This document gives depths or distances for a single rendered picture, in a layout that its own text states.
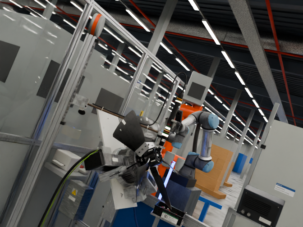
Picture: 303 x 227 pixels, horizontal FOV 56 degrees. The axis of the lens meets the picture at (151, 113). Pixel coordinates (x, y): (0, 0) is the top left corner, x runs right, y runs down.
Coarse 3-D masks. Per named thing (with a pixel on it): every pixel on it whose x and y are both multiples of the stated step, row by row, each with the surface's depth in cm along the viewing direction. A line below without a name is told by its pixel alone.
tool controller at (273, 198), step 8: (248, 192) 194; (256, 192) 193; (264, 192) 197; (240, 200) 197; (248, 200) 194; (256, 200) 192; (264, 200) 189; (272, 200) 187; (280, 200) 190; (240, 208) 197; (248, 208) 194; (256, 208) 192; (264, 208) 189; (272, 208) 186; (280, 208) 184; (248, 216) 195; (256, 216) 192; (264, 216) 189; (272, 216) 186; (264, 224) 189; (272, 224) 187
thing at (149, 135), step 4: (140, 116) 211; (144, 120) 210; (148, 120) 212; (152, 120) 214; (156, 124) 214; (144, 128) 204; (152, 128) 207; (156, 128) 210; (144, 132) 202; (148, 132) 202; (152, 132) 204; (148, 136) 200; (152, 136) 201; (156, 136) 203; (148, 140) 198; (152, 140) 198
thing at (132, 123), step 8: (128, 120) 176; (136, 120) 180; (128, 128) 175; (136, 128) 180; (120, 136) 173; (128, 136) 176; (136, 136) 180; (144, 136) 184; (128, 144) 178; (136, 144) 181
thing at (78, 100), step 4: (76, 96) 189; (80, 96) 190; (72, 100) 190; (76, 100) 189; (80, 100) 190; (84, 100) 190; (88, 100) 192; (76, 104) 189; (80, 104) 190; (84, 104) 190; (84, 108) 190
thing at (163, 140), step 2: (182, 90) 200; (182, 92) 200; (180, 94) 199; (182, 94) 199; (178, 96) 199; (180, 96) 199; (182, 96) 199; (182, 98) 199; (162, 136) 198; (164, 136) 198; (162, 138) 198; (164, 138) 198; (162, 140) 197; (164, 140) 198; (160, 142) 198; (162, 142) 197; (164, 142) 198; (160, 144) 198; (162, 144) 198; (158, 148) 198; (160, 148) 198; (160, 150) 198
